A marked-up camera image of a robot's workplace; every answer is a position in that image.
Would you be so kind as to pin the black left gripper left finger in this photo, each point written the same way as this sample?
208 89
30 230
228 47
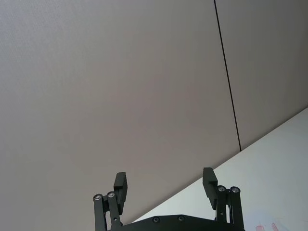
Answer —
119 192

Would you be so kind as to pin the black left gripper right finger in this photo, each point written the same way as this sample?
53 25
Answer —
209 190

